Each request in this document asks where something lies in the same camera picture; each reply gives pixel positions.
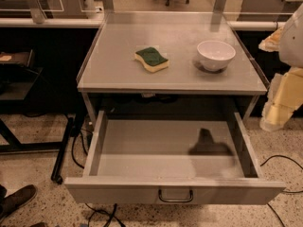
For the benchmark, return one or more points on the white bowl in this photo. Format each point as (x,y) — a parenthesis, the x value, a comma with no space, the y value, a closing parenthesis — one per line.
(215,55)

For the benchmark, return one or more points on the grey metal cabinet table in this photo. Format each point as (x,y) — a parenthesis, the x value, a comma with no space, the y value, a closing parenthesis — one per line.
(113,82)

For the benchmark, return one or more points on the black drawer handle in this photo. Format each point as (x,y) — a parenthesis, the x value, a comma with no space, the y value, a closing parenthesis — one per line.
(175,195)

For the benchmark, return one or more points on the grey open top drawer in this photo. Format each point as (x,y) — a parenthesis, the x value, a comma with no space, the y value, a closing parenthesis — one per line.
(130,160)

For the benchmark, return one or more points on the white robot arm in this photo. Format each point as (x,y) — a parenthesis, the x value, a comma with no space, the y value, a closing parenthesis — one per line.
(291,42)

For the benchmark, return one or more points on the white horizontal rail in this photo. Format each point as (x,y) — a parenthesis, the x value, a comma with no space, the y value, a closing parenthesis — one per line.
(53,23)

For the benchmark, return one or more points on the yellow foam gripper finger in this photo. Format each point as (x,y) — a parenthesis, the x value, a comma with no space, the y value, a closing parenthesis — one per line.
(272,42)
(285,96)

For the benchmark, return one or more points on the green and yellow sponge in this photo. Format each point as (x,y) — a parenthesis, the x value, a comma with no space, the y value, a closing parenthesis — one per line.
(151,59)

